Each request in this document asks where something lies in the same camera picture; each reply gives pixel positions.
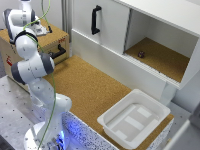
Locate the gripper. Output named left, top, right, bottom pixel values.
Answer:
left=33, top=26, right=53, bottom=37

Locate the white plastic box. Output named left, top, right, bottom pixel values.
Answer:
left=96, top=88, right=172, bottom=150

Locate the black drawer handle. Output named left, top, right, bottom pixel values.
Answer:
left=47, top=43, right=67, bottom=60

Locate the black door handle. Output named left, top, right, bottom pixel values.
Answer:
left=90, top=4, right=103, bottom=36

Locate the white sliding door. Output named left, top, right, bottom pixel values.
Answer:
left=72, top=0, right=131, bottom=56

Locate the white cabinet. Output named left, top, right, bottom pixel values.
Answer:
left=71, top=0, right=200, bottom=107

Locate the green cable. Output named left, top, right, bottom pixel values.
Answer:
left=22, top=0, right=58, bottom=150

